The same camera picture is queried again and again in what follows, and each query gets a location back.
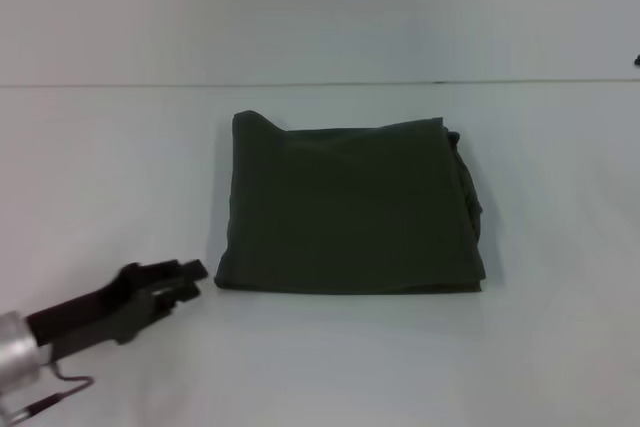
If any dark red left arm cable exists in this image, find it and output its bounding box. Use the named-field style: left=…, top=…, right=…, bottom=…
left=47, top=361, right=95, bottom=401

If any metal left wrist connector plug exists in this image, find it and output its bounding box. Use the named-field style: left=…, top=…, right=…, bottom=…
left=0, top=391, right=61, bottom=427

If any dark green t-shirt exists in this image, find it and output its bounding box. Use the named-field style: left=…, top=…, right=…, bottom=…
left=213, top=109, right=487, bottom=294

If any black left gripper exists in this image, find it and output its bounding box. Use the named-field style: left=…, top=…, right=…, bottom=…
left=24, top=258, right=210, bottom=351

